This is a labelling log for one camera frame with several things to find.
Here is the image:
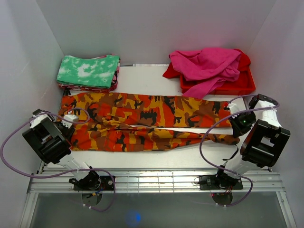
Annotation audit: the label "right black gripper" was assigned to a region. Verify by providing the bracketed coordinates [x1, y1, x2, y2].
[228, 110, 257, 138]

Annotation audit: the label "orange camouflage trousers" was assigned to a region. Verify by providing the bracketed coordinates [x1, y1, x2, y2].
[58, 93, 240, 152]

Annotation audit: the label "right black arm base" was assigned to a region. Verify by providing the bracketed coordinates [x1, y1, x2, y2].
[194, 174, 243, 190]

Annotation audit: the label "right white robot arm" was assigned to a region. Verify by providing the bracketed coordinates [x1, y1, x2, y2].
[214, 94, 290, 189]

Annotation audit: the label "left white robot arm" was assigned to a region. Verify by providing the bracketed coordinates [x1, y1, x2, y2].
[22, 109, 101, 190]

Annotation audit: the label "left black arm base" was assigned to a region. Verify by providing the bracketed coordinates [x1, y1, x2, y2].
[73, 175, 114, 191]

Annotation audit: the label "pink patterned folded trousers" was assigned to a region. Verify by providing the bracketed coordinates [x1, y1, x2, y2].
[57, 55, 122, 92]

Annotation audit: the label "red plastic tray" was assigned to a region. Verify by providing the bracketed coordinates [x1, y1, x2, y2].
[180, 66, 256, 95]

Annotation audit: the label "red garment in tray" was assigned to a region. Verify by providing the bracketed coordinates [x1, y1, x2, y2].
[163, 47, 250, 81]

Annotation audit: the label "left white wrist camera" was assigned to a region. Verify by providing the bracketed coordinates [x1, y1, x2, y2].
[61, 114, 79, 129]

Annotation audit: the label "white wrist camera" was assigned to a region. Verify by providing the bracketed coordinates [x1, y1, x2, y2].
[224, 103, 240, 119]
[61, 114, 79, 129]

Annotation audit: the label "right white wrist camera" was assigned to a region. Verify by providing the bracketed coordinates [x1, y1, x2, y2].
[224, 103, 240, 119]

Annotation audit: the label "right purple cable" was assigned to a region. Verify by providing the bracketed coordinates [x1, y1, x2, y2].
[191, 95, 280, 207]

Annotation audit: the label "purple cable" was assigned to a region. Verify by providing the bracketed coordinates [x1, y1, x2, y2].
[0, 108, 117, 212]
[191, 95, 280, 207]

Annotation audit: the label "aluminium rail frame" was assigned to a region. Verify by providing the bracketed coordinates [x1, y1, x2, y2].
[20, 166, 296, 228]

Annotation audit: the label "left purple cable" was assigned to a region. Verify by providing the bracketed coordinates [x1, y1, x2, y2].
[0, 108, 117, 212]

